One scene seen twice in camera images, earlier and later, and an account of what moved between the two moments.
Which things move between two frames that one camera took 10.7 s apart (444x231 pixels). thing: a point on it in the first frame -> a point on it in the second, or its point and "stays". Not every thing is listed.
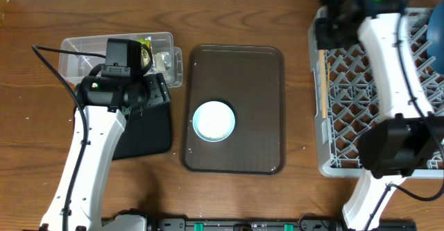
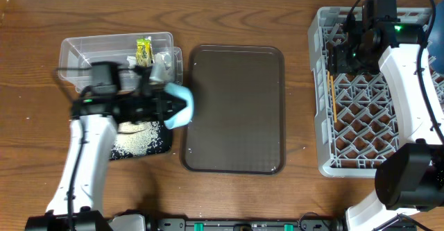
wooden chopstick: [323, 89] -> [335, 116]
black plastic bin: [149, 134] stays
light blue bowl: [214, 121] -> [184, 116]
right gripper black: [325, 41] -> [338, 62]
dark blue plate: [435, 37] stays
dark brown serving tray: [250, 80] stays
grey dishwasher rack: [357, 100] stays
